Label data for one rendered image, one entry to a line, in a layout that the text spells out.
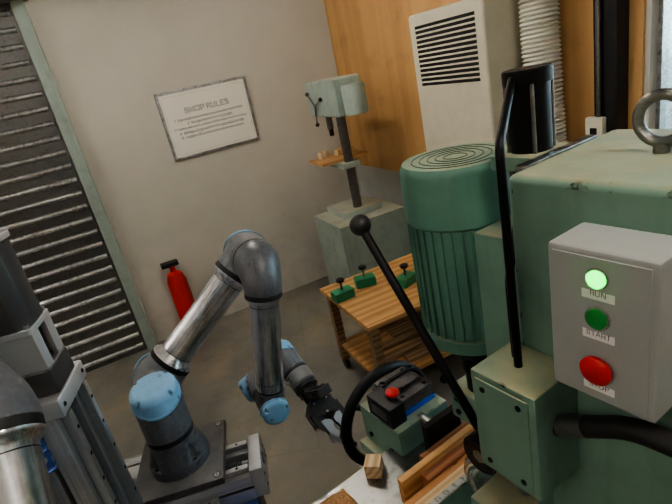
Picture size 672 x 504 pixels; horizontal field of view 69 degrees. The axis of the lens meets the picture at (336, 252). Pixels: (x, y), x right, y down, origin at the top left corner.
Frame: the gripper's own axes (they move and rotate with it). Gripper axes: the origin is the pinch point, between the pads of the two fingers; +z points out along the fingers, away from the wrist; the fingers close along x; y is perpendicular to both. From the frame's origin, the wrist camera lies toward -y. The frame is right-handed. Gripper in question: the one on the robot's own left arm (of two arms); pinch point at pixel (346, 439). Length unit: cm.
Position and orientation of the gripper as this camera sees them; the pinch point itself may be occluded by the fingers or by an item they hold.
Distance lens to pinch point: 139.0
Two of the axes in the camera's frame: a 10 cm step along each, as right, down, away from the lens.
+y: -1.1, 6.9, 7.2
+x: -8.1, 3.6, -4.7
